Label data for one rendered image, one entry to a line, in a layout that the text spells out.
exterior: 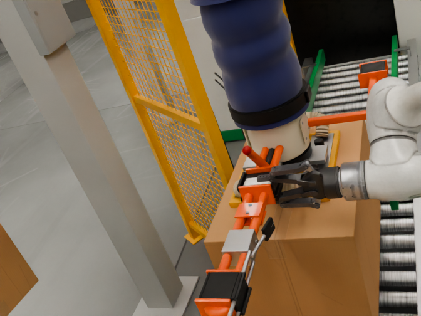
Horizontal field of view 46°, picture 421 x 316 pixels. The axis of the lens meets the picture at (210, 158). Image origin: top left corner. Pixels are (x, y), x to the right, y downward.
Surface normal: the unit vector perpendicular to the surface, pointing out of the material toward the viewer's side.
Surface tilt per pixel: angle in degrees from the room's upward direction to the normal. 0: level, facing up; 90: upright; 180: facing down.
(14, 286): 90
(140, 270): 90
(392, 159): 29
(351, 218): 0
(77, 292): 0
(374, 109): 53
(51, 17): 90
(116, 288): 0
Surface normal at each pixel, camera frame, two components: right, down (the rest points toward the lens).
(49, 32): 0.91, -0.10
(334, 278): -0.28, 0.56
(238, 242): -0.31, -0.82
